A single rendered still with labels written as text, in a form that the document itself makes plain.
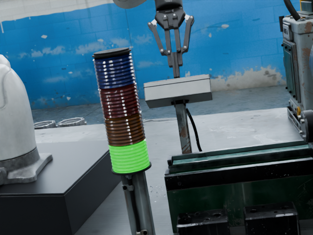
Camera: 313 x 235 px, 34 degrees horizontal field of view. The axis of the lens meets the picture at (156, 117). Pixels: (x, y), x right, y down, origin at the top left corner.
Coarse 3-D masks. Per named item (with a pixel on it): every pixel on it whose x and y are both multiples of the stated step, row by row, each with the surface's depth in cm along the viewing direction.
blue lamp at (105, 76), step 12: (96, 60) 74; (108, 60) 74; (120, 60) 74; (132, 60) 76; (96, 72) 76; (108, 72) 74; (120, 72) 74; (132, 72) 76; (108, 84) 74; (120, 84) 74
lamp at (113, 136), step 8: (104, 120) 78; (112, 120) 76; (120, 120) 76; (128, 120) 76; (136, 120) 77; (112, 128) 76; (120, 128) 76; (128, 128) 76; (136, 128) 77; (112, 136) 77; (120, 136) 76; (128, 136) 76; (136, 136) 77; (144, 136) 79; (112, 144) 77; (120, 144) 76; (128, 144) 76
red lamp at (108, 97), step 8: (120, 88) 74; (128, 88) 75; (136, 88) 77; (104, 96) 75; (112, 96) 75; (120, 96) 75; (128, 96) 75; (136, 96) 77; (104, 104) 76; (112, 104) 75; (120, 104) 75; (128, 104) 75; (136, 104) 76; (104, 112) 77; (112, 112) 75; (120, 112) 75; (128, 112) 75; (136, 112) 76
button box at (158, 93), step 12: (144, 84) 130; (156, 84) 129; (168, 84) 129; (180, 84) 128; (192, 84) 128; (204, 84) 127; (156, 96) 129; (168, 96) 128; (180, 96) 128; (192, 96) 128; (204, 96) 129
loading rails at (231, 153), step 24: (264, 144) 115; (288, 144) 114; (168, 168) 115; (192, 168) 114; (216, 168) 114; (240, 168) 103; (264, 168) 102; (288, 168) 102; (312, 168) 101; (168, 192) 105; (192, 192) 105; (216, 192) 104; (240, 192) 104; (264, 192) 103; (288, 192) 103; (312, 192) 102; (240, 216) 105; (312, 216) 104
